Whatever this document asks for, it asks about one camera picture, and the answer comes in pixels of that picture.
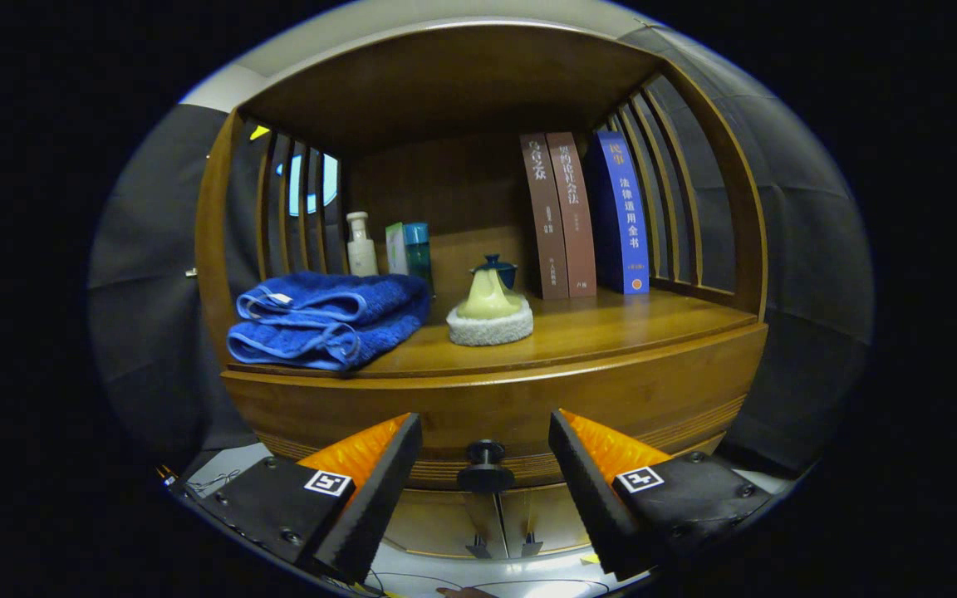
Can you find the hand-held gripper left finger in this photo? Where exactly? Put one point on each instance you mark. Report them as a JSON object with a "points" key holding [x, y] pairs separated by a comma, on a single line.
{"points": [[375, 498]]}

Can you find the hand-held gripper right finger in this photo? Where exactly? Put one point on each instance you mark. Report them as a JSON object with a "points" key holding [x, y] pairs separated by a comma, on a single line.
{"points": [[595, 498]]}

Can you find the wooden cabinet door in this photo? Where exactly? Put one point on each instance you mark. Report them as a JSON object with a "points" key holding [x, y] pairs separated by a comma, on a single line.
{"points": [[437, 519], [545, 519]]}

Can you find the wooden countertop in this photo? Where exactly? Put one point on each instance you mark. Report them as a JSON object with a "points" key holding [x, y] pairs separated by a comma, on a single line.
{"points": [[611, 332]]}

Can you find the brown wooden cabinet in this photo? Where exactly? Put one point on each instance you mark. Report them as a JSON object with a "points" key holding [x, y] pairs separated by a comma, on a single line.
{"points": [[445, 83]]}

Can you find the blue folded towel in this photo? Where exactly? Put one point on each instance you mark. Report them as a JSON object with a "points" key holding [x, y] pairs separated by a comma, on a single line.
{"points": [[321, 324]]}

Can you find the white pump bottle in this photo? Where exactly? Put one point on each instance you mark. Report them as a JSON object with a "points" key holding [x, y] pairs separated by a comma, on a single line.
{"points": [[361, 253]]}

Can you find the blue lidded teacup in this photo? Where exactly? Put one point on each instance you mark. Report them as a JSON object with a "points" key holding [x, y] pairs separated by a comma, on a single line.
{"points": [[505, 270]]}

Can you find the white green tube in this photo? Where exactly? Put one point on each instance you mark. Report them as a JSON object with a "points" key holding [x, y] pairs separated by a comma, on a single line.
{"points": [[395, 249]]}

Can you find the teal capped bottle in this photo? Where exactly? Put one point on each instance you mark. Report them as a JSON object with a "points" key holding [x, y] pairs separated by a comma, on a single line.
{"points": [[418, 249]]}

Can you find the light brown book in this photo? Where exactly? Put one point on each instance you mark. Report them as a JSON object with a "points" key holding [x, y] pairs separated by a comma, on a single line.
{"points": [[574, 216]]}

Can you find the blue book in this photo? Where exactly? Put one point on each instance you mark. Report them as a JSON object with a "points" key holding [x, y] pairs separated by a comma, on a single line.
{"points": [[624, 216]]}

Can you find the dark brown book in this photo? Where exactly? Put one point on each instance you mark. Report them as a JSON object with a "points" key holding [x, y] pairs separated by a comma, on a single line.
{"points": [[545, 216]]}

